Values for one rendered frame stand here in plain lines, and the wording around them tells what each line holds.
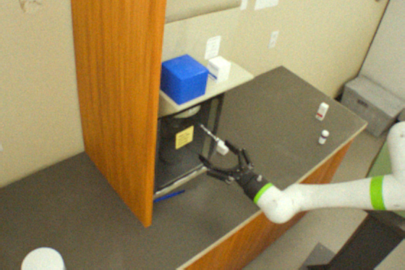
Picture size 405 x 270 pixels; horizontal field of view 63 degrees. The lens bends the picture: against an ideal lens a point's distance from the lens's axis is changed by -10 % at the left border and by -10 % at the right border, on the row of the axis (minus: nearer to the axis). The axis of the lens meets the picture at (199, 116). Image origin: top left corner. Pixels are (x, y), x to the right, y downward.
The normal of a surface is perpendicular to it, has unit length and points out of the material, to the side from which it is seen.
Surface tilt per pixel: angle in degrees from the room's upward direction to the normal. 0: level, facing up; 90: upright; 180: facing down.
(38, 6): 90
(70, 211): 0
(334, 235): 0
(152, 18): 90
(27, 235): 0
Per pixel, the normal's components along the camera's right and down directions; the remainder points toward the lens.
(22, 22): 0.65, 0.55
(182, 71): 0.13, -0.76
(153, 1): -0.75, 0.35
